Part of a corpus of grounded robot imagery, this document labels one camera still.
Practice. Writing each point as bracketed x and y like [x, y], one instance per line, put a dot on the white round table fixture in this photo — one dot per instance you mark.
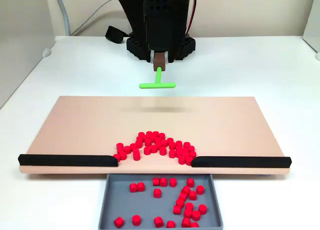
[46, 52]
[317, 56]

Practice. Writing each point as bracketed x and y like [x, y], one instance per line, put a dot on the red cylindrical granule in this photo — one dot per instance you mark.
[136, 220]
[172, 146]
[170, 224]
[202, 209]
[180, 202]
[190, 182]
[192, 154]
[170, 141]
[194, 225]
[138, 143]
[192, 195]
[173, 182]
[136, 151]
[163, 151]
[186, 222]
[148, 143]
[133, 187]
[183, 196]
[179, 148]
[122, 155]
[127, 149]
[186, 145]
[163, 181]
[196, 215]
[191, 149]
[119, 222]
[158, 221]
[141, 135]
[152, 138]
[161, 136]
[156, 181]
[157, 192]
[141, 186]
[149, 134]
[119, 145]
[158, 140]
[177, 209]
[136, 156]
[120, 150]
[179, 153]
[164, 142]
[116, 157]
[185, 151]
[155, 134]
[187, 213]
[185, 189]
[200, 189]
[172, 153]
[146, 139]
[158, 145]
[189, 160]
[147, 150]
[182, 160]
[178, 143]
[189, 206]
[133, 146]
[153, 148]

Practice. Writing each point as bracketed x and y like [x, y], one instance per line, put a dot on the beige flat board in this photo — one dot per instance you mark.
[75, 127]

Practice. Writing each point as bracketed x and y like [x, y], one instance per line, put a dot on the black barrier strip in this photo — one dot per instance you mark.
[62, 160]
[240, 162]

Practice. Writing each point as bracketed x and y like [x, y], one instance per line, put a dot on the grey shallow tray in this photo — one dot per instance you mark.
[150, 205]

